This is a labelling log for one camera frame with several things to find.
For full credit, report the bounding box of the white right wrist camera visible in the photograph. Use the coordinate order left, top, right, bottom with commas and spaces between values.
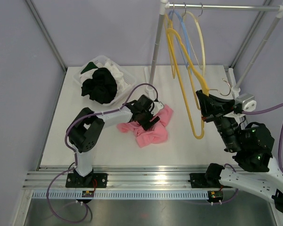
225, 93, 257, 119

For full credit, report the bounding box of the metal clothes rack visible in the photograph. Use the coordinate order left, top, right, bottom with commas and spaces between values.
144, 0, 283, 97

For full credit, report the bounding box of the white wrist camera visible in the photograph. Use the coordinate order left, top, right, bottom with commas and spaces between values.
151, 101, 164, 116
225, 93, 257, 119

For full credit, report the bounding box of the green and white t shirt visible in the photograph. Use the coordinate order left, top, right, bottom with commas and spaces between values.
81, 62, 98, 74

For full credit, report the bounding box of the white plastic perforated basket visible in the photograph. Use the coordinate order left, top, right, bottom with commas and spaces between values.
73, 56, 136, 106

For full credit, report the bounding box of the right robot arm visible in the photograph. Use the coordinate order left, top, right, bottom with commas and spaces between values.
196, 90, 283, 213

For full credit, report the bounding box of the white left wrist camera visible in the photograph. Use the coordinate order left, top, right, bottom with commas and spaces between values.
151, 101, 164, 116

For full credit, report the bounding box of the cream hanger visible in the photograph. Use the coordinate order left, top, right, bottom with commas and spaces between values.
182, 11, 206, 77

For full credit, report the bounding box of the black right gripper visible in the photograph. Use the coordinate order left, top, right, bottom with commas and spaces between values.
196, 89, 242, 152

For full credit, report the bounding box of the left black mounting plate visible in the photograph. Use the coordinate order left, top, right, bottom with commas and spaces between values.
65, 173, 108, 188

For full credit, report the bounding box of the black mounting plate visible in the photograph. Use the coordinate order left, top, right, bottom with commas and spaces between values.
65, 173, 108, 188
189, 173, 231, 189

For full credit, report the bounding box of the blue hanger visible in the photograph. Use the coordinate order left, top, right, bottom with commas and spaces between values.
168, 3, 194, 76

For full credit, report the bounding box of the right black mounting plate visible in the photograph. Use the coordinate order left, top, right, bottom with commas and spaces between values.
189, 173, 231, 189

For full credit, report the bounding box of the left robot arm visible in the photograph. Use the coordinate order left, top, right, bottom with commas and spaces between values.
65, 95, 164, 188

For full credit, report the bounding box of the white slotted cable duct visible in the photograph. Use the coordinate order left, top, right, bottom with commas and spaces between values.
33, 190, 208, 200

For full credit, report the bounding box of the black t shirt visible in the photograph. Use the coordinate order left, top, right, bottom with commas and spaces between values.
81, 67, 117, 104

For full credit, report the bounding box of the yellow hanger with metal hook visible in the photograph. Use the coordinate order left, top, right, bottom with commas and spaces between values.
164, 13, 176, 79

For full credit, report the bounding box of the pink t shirt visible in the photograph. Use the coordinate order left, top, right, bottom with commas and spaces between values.
117, 105, 174, 148

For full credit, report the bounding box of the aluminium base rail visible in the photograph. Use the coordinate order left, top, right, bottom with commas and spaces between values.
22, 164, 278, 191

